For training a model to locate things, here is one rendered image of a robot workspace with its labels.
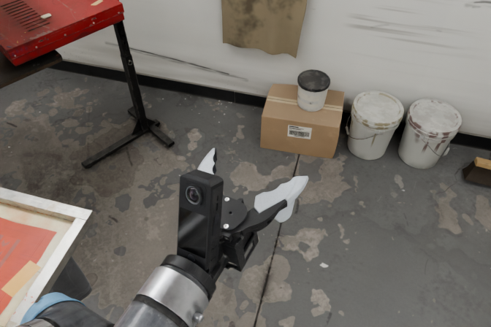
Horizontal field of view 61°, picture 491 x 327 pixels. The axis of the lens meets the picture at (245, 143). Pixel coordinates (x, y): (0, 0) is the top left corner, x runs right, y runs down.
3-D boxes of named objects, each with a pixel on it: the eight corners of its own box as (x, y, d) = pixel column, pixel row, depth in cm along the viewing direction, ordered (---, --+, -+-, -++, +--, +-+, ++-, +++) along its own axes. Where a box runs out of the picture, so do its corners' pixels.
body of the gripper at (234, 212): (216, 220, 62) (169, 290, 55) (205, 182, 56) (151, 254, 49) (262, 238, 59) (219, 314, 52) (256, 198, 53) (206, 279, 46)
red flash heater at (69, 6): (86, -12, 237) (80, -33, 228) (133, 20, 214) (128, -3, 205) (-25, 30, 207) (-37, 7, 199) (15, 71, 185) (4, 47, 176)
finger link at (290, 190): (307, 197, 61) (250, 224, 59) (306, 169, 57) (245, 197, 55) (319, 212, 59) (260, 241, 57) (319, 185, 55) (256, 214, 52)
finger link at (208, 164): (202, 173, 67) (205, 220, 60) (194, 147, 63) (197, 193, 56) (221, 169, 67) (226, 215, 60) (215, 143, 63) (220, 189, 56)
